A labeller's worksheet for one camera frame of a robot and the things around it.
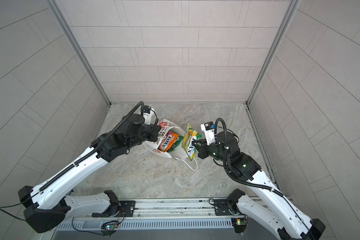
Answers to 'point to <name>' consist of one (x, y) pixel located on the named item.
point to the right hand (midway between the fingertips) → (192, 144)
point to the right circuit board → (239, 224)
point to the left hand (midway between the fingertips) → (165, 126)
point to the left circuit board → (108, 228)
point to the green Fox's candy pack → (190, 135)
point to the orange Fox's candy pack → (167, 141)
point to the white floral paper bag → (178, 152)
